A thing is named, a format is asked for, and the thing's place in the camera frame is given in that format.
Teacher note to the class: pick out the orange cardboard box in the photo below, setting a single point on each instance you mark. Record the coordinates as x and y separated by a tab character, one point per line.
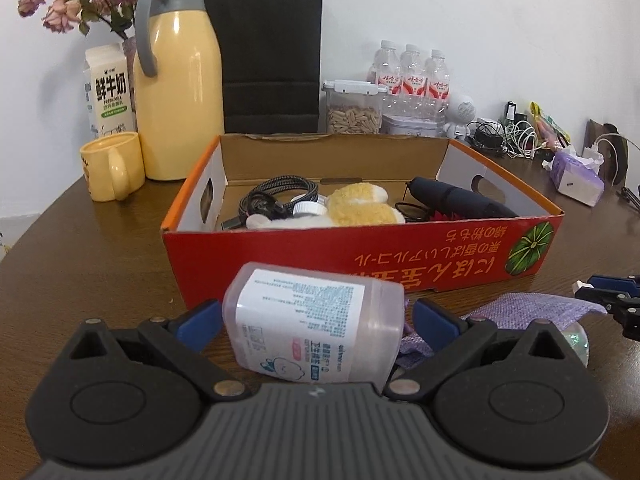
310	265

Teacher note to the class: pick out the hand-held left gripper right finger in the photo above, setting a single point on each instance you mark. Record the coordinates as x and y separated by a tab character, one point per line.
435	321

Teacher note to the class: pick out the white plastic bottle cap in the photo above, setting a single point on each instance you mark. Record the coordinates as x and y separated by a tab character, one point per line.
307	208

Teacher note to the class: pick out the colourful snack packets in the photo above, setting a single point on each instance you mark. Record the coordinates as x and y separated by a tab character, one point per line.
550	127

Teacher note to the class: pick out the black power adapter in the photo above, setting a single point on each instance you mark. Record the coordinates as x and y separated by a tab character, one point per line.
510	110

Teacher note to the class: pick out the black folding umbrella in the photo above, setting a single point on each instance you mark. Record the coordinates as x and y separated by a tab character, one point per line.
460	197

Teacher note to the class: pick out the glass vase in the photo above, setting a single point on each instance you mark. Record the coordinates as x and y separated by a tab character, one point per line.
129	65

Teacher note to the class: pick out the yellow thermos jug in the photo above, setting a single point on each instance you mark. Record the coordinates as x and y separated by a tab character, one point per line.
180	100

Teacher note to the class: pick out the purple tissue pack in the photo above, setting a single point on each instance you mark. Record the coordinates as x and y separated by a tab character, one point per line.
575	180

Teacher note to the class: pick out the yellow mug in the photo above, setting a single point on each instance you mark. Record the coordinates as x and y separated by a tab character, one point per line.
107	170

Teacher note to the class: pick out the purple woven cloth pouch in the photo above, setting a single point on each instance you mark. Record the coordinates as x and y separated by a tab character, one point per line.
525	310

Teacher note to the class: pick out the white robot-shaped speaker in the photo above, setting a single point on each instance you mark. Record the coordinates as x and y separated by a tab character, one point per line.
464	110

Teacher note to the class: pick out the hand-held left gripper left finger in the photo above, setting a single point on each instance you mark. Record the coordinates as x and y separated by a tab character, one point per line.
200	321

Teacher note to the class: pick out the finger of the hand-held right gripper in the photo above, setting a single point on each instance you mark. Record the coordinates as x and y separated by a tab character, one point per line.
617	282
620	307

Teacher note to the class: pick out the white milk carton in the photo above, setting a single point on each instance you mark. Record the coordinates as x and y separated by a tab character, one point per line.
110	95

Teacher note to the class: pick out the iridescent clear ball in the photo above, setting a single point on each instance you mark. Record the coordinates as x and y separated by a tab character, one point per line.
575	342

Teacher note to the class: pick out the grey metal tin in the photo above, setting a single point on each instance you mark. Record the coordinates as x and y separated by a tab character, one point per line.
410	125

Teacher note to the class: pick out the black paper bag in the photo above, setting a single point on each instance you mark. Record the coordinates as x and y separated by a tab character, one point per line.
270	50

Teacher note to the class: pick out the dried pink flower bouquet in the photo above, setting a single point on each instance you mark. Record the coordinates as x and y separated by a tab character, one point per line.
62	12

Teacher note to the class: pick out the clear container of seeds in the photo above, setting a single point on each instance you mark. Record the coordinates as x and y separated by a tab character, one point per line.
352	117

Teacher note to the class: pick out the yellow and white plush toy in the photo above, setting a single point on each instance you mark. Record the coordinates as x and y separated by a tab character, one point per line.
360	210

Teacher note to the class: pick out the clear cotton swab container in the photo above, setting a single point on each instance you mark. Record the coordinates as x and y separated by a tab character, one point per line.
310	320

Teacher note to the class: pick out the clear water bottle red label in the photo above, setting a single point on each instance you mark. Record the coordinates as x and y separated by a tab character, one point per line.
413	80
439	85
387	77

